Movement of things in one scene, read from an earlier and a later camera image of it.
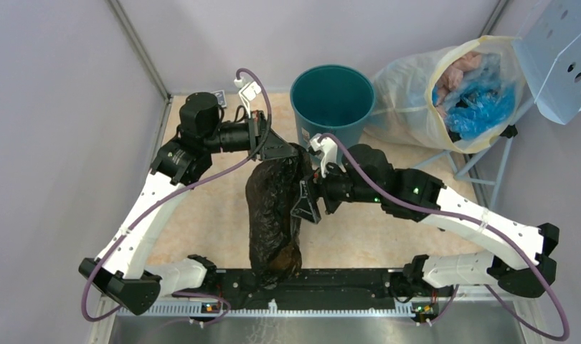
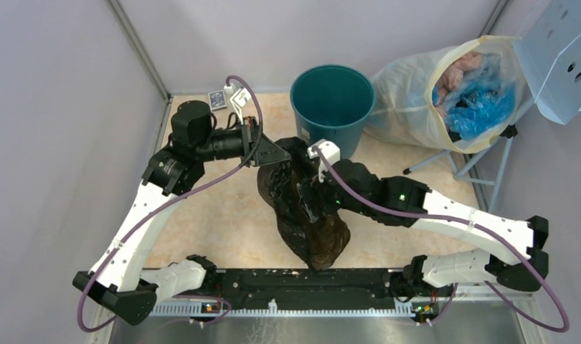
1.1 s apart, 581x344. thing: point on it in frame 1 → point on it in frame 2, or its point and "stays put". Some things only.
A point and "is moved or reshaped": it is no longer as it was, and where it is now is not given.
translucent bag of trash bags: x=465 y=98 stays put
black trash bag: x=272 y=190 is moved or reshaped
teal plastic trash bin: x=333 y=101 stays put
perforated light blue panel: x=556 y=52 stays put
